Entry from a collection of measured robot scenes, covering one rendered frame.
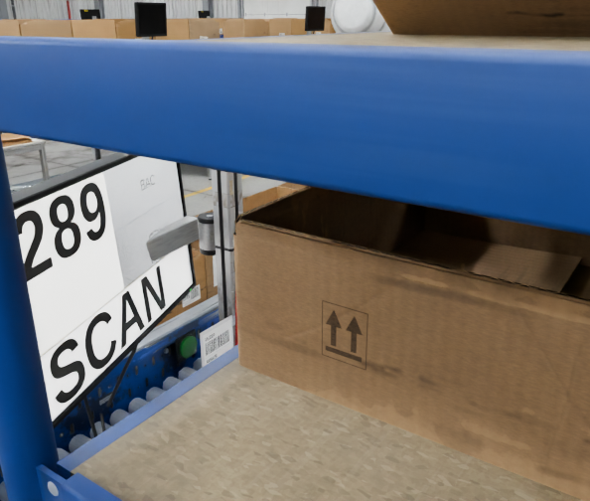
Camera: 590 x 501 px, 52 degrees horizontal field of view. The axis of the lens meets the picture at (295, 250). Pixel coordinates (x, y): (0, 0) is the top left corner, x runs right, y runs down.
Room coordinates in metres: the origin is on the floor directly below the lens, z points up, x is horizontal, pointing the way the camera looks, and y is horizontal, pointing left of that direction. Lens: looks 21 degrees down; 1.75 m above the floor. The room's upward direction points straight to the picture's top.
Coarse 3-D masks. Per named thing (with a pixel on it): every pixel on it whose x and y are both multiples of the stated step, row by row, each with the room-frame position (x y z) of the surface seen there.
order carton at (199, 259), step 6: (192, 252) 1.81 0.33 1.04; (198, 252) 1.80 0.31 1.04; (198, 258) 1.76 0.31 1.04; (204, 258) 1.78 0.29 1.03; (198, 264) 1.76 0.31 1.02; (204, 264) 1.78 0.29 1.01; (198, 270) 1.76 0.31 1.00; (204, 270) 1.78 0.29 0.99; (198, 276) 1.76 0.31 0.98; (204, 276) 1.78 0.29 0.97; (198, 282) 1.76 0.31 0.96; (204, 282) 1.78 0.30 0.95; (204, 288) 1.78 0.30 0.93; (204, 294) 1.78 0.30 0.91; (198, 300) 1.75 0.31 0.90; (204, 300) 1.77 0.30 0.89; (180, 306) 1.69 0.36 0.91; (186, 306) 1.71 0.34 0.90; (192, 306) 1.73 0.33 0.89; (174, 312) 1.66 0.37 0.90; (180, 312) 1.68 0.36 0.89; (168, 318) 1.64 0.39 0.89
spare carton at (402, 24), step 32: (384, 0) 0.40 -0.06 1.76; (416, 0) 0.39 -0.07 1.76; (448, 0) 0.38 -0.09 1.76; (480, 0) 0.37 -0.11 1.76; (512, 0) 0.36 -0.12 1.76; (544, 0) 0.35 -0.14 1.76; (576, 0) 0.34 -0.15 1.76; (416, 32) 0.42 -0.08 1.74; (448, 32) 0.41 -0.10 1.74; (480, 32) 0.40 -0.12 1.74; (512, 32) 0.39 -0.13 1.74; (544, 32) 0.38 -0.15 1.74; (576, 32) 0.36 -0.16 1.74
